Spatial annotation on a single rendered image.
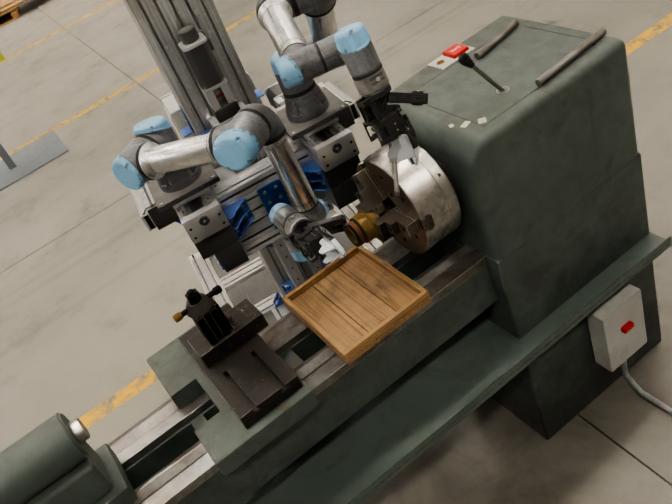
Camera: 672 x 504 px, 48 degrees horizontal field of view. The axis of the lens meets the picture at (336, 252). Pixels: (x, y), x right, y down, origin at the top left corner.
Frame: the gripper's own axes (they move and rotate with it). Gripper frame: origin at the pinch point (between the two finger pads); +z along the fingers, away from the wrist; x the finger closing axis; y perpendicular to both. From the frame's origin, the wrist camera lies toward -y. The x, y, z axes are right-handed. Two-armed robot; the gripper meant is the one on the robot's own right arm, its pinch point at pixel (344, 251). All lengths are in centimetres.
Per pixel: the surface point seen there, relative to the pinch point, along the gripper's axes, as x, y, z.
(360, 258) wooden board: -19.1, -10.0, -16.8
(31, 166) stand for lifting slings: -107, 53, -470
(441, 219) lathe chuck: -0.7, -25.0, 12.4
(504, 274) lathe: -26.3, -35.5, 18.8
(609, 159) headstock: -15, -81, 19
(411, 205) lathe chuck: 6.9, -19.4, 9.5
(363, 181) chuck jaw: 10.6, -16.2, -7.2
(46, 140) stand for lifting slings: -107, 30, -506
